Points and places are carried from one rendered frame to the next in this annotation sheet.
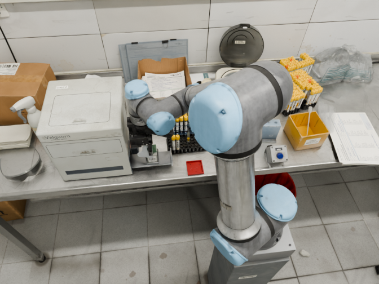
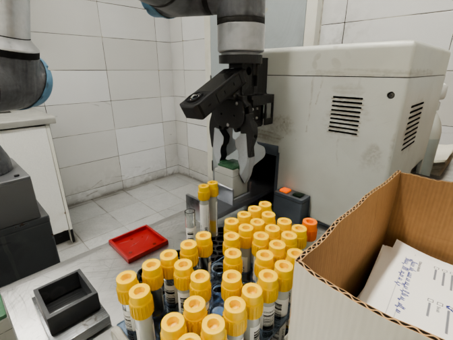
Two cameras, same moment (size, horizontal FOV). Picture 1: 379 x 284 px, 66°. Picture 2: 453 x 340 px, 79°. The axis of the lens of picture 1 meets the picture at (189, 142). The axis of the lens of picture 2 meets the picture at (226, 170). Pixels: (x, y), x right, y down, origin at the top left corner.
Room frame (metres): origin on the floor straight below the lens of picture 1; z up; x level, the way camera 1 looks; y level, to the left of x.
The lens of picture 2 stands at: (1.07, -0.13, 1.14)
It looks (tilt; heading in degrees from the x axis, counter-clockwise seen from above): 20 degrees down; 144
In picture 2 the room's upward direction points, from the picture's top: straight up
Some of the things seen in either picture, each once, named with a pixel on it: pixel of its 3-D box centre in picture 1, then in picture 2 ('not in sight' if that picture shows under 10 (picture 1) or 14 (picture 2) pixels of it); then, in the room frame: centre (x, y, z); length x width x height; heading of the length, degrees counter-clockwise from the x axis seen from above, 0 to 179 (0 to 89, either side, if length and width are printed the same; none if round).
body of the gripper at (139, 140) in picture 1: (140, 130); (243, 93); (0.69, 0.18, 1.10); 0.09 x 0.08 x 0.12; 99
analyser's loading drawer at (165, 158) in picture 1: (147, 158); (238, 189); (0.69, 0.17, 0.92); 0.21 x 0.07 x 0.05; 99
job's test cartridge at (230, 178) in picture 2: (151, 154); (231, 181); (0.70, 0.15, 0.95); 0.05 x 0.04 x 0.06; 9
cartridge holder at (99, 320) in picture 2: not in sight; (68, 303); (0.77, -0.14, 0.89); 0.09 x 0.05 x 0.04; 9
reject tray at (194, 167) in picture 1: (194, 167); (138, 241); (0.68, -0.03, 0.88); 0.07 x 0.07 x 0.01; 9
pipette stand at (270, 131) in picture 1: (266, 129); not in sight; (0.87, -0.34, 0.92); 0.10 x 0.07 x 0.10; 91
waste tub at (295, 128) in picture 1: (305, 131); not in sight; (0.87, -0.52, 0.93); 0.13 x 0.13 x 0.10; 14
